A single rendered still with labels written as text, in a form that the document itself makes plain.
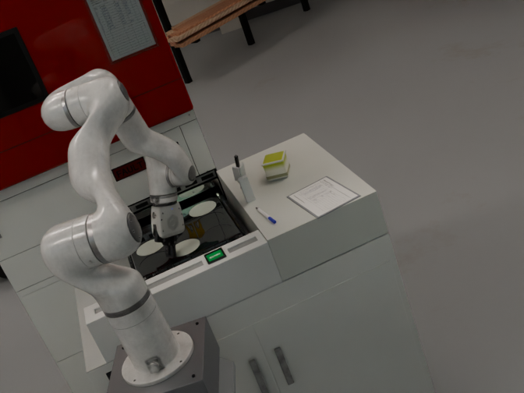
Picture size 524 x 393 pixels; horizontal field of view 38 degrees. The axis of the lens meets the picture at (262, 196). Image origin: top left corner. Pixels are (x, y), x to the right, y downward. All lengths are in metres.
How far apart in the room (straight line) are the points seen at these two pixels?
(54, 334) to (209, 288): 0.88
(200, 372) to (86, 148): 0.59
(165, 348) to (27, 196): 0.98
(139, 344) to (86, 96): 0.62
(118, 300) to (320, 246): 0.69
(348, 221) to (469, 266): 1.37
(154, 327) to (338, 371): 0.80
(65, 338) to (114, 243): 1.24
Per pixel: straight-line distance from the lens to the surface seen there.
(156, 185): 2.29
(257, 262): 2.16
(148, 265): 2.41
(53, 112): 1.96
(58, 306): 2.82
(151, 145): 2.20
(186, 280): 2.12
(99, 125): 1.87
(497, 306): 3.24
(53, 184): 2.63
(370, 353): 2.45
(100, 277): 1.78
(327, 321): 2.33
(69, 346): 2.91
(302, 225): 2.15
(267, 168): 2.44
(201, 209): 2.62
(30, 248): 2.72
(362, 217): 2.22
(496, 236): 3.65
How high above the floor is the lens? 1.99
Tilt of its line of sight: 25 degrees down
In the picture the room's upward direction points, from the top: 20 degrees counter-clockwise
